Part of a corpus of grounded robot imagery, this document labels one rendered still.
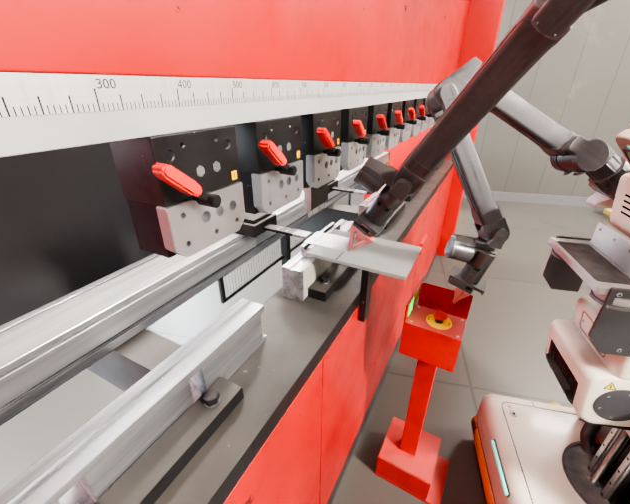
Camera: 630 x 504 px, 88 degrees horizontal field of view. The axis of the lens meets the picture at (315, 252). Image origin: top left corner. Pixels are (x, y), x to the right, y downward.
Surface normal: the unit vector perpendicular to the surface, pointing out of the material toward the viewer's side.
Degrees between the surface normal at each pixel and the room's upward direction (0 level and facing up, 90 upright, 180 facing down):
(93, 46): 90
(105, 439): 0
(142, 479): 0
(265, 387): 0
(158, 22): 90
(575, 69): 90
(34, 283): 90
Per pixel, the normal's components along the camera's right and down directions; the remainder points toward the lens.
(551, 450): 0.00, -0.89
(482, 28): -0.47, 0.40
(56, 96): 0.88, 0.22
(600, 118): -0.22, 0.44
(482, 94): -0.54, 0.68
